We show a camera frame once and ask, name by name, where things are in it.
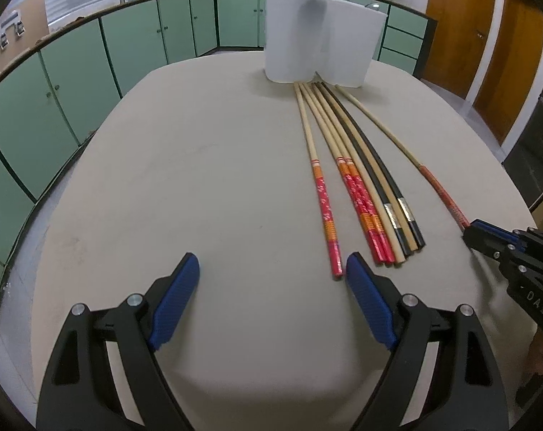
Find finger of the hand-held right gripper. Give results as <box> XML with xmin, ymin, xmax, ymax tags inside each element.
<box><xmin>469</xmin><ymin>218</ymin><xmax>532</xmax><ymax>249</ymax></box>
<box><xmin>461</xmin><ymin>228</ymin><xmax>508</xmax><ymax>261</ymax></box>

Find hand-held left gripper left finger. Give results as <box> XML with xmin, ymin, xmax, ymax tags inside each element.
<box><xmin>36</xmin><ymin>252</ymin><xmax>200</xmax><ymax>431</ymax></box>

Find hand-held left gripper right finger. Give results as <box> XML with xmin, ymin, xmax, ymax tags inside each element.
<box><xmin>345</xmin><ymin>252</ymin><xmax>510</xmax><ymax>431</ymax></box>

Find white two-compartment plastic holder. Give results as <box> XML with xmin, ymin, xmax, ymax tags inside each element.
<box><xmin>263</xmin><ymin>0</ymin><xmax>387</xmax><ymax>89</ymax></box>

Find person's right hand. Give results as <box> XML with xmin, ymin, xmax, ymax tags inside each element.
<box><xmin>526</xmin><ymin>330</ymin><xmax>543</xmax><ymax>370</ymax></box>

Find dark wooden cabinet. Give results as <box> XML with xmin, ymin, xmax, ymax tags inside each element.
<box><xmin>502</xmin><ymin>40</ymin><xmax>543</xmax><ymax>211</ymax></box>

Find brown wooden door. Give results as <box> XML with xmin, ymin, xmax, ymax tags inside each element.
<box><xmin>421</xmin><ymin>0</ymin><xmax>497</xmax><ymax>87</ymax></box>
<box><xmin>473</xmin><ymin>0</ymin><xmax>543</xmax><ymax>145</ymax></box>

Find green lower kitchen cabinets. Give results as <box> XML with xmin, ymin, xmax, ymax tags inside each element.
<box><xmin>0</xmin><ymin>0</ymin><xmax>437</xmax><ymax>326</ymax></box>

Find white clip holder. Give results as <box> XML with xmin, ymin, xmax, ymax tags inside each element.
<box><xmin>0</xmin><ymin>10</ymin><xmax>25</xmax><ymax>50</ymax></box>

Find wooden board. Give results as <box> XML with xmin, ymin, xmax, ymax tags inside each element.
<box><xmin>0</xmin><ymin>0</ymin><xmax>50</xmax><ymax>85</ymax></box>

